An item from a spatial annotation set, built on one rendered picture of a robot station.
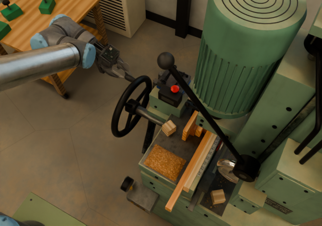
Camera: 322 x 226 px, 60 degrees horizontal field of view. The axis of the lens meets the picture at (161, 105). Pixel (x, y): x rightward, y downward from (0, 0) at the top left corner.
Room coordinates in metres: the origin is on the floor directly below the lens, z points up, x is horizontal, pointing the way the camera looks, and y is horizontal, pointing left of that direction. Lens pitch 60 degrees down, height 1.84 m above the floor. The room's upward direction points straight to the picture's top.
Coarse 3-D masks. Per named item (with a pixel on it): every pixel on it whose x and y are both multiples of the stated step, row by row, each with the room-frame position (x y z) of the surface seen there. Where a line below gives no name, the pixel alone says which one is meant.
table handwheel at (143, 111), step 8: (136, 80) 0.63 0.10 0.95; (144, 80) 0.65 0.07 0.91; (128, 88) 0.58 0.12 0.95; (128, 96) 0.56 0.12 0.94; (144, 96) 0.68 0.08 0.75; (120, 104) 0.52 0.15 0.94; (128, 104) 0.56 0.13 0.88; (136, 104) 0.58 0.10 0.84; (144, 104) 0.65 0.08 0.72; (120, 112) 0.50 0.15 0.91; (128, 112) 0.56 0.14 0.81; (136, 112) 0.56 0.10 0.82; (144, 112) 0.55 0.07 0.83; (112, 120) 0.48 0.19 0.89; (128, 120) 0.55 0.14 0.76; (136, 120) 0.58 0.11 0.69; (152, 120) 0.52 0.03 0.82; (160, 120) 0.51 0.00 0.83; (112, 128) 0.47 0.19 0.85; (128, 128) 0.53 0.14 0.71; (120, 136) 0.47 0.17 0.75
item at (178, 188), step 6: (210, 132) 0.41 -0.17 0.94; (204, 138) 0.39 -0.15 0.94; (204, 144) 0.36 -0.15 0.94; (198, 150) 0.34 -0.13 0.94; (198, 156) 0.32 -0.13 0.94; (192, 162) 0.30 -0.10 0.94; (186, 168) 0.28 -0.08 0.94; (192, 168) 0.28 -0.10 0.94; (186, 174) 0.26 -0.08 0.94; (180, 180) 0.24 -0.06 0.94; (186, 180) 0.24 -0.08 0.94; (180, 186) 0.22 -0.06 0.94; (174, 192) 0.20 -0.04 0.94; (180, 192) 0.20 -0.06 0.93; (174, 198) 0.18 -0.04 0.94; (168, 204) 0.17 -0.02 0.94; (168, 210) 0.15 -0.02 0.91
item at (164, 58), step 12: (168, 60) 0.34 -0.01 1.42; (180, 84) 0.32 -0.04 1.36; (192, 96) 0.31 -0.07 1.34; (204, 108) 0.30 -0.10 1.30; (216, 132) 0.27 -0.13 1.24; (228, 144) 0.25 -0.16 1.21; (240, 156) 0.24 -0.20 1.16; (240, 168) 0.22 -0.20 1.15; (252, 168) 0.21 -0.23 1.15; (252, 180) 0.19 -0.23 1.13
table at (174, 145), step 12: (168, 120) 0.48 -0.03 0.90; (180, 120) 0.48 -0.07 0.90; (180, 132) 0.43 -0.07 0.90; (168, 144) 0.38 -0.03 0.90; (180, 144) 0.38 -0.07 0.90; (192, 144) 0.38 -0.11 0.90; (144, 156) 0.34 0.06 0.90; (180, 156) 0.34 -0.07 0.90; (192, 156) 0.34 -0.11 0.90; (144, 168) 0.29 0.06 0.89; (168, 180) 0.25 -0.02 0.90
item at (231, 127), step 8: (200, 120) 0.40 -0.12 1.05; (216, 120) 0.39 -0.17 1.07; (224, 120) 0.39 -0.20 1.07; (232, 120) 0.39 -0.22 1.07; (240, 120) 0.39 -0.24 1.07; (208, 128) 0.39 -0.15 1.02; (224, 128) 0.36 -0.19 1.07; (232, 128) 0.36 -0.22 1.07; (240, 128) 0.36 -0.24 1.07; (232, 136) 0.35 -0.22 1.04
